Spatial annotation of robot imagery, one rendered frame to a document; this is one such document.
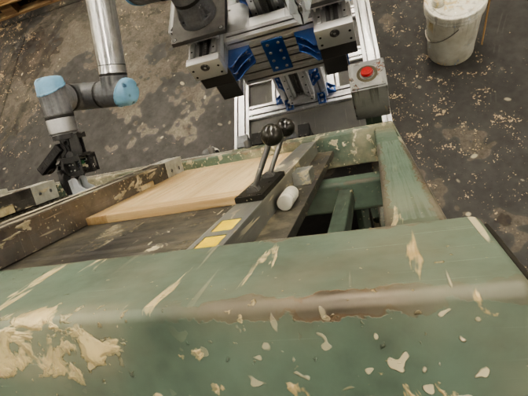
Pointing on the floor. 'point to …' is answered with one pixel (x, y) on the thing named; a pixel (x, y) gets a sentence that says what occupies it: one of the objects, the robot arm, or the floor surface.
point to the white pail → (452, 28)
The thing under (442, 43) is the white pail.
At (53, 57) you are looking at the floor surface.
